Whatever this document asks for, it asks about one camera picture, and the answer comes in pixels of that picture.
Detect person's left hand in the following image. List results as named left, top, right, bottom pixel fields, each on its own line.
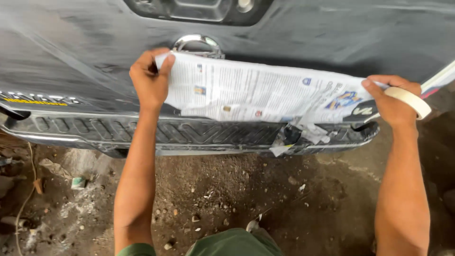
left=129, top=48, right=176, bottom=111

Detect person's right hand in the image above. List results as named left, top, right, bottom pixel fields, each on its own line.
left=361, top=75, right=423, bottom=129

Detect newspaper sheet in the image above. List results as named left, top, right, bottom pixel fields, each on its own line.
left=155, top=51, right=391, bottom=125

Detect masking tape roll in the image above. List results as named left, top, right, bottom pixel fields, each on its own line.
left=384, top=86, right=432, bottom=120

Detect white striped vehicle edge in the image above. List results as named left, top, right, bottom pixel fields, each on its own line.
left=419, top=60, right=455, bottom=100

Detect black rear bumper step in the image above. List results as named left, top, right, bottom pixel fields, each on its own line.
left=0, top=105, right=380, bottom=159

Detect crumpled newspaper scraps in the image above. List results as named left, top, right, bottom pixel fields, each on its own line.
left=269, top=121, right=338, bottom=158

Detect grey vehicle tailgate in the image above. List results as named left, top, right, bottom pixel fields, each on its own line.
left=0, top=0, right=455, bottom=114

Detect person's green trousers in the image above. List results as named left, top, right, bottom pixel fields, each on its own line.
left=117, top=228, right=285, bottom=256

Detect chrome tailgate handle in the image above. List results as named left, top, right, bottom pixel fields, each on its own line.
left=172, top=34, right=226, bottom=59

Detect thin tan cord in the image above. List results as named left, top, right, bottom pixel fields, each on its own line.
left=14, top=142, right=37, bottom=256

